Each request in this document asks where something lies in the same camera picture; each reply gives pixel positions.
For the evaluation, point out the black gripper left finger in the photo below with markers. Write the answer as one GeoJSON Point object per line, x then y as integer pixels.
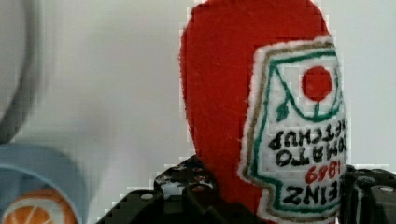
{"type": "Point", "coordinates": [184, 194]}

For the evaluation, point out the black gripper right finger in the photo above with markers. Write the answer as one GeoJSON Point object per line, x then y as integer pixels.
{"type": "Point", "coordinates": [369, 197]}

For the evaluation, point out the red plush ketchup bottle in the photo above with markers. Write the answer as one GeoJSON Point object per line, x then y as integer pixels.
{"type": "Point", "coordinates": [264, 102]}

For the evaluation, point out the orange slice toy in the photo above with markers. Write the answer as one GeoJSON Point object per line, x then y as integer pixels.
{"type": "Point", "coordinates": [45, 206]}

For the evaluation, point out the blue bowl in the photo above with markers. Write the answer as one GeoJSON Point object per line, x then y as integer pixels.
{"type": "Point", "coordinates": [26, 167]}

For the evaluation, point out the large grey round plate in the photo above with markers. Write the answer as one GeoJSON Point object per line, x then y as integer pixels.
{"type": "Point", "coordinates": [20, 60]}

